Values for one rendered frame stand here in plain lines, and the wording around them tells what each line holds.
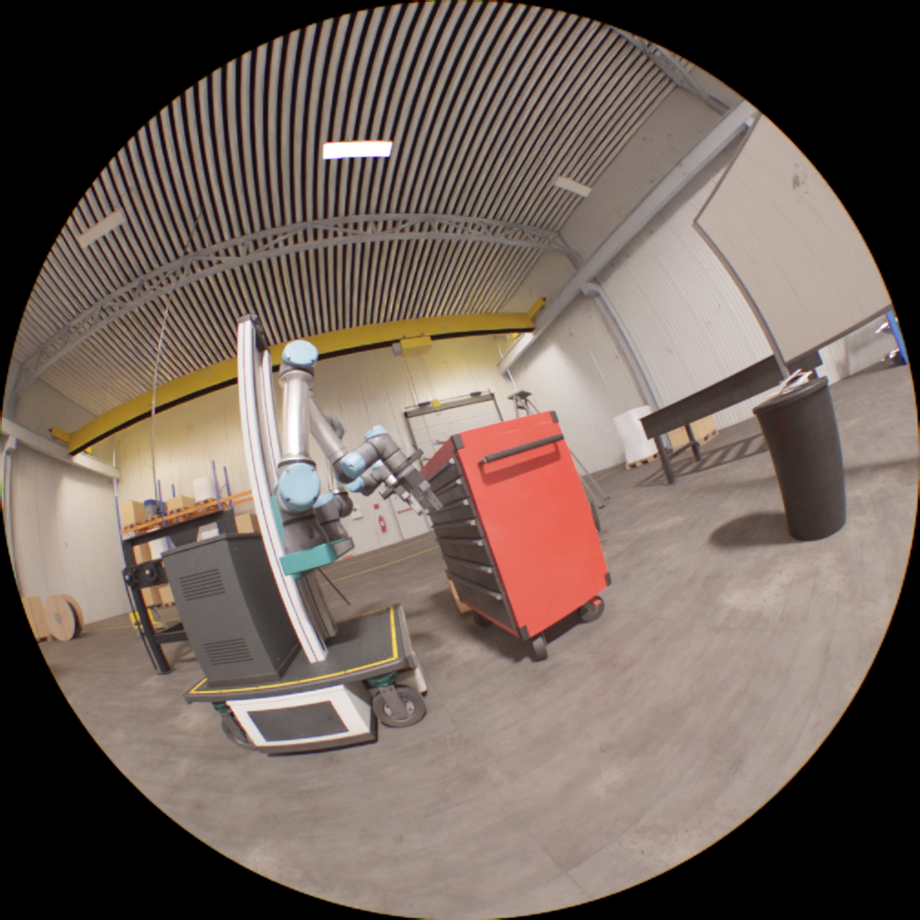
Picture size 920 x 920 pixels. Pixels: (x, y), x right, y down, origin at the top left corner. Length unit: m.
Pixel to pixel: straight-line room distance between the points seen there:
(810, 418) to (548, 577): 1.24
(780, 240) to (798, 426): 1.27
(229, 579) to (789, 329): 3.02
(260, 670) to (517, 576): 0.96
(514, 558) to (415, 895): 1.05
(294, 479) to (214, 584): 0.52
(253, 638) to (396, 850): 0.76
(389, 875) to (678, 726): 0.73
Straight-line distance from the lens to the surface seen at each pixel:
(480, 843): 0.82
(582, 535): 1.23
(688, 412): 3.69
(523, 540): 1.07
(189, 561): 1.19
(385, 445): 0.96
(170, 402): 10.55
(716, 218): 2.58
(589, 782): 0.84
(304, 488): 0.81
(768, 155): 2.39
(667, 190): 9.26
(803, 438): 1.43
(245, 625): 1.12
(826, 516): 1.57
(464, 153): 8.88
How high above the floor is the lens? 0.72
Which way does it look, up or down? 7 degrees up
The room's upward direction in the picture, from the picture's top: 19 degrees counter-clockwise
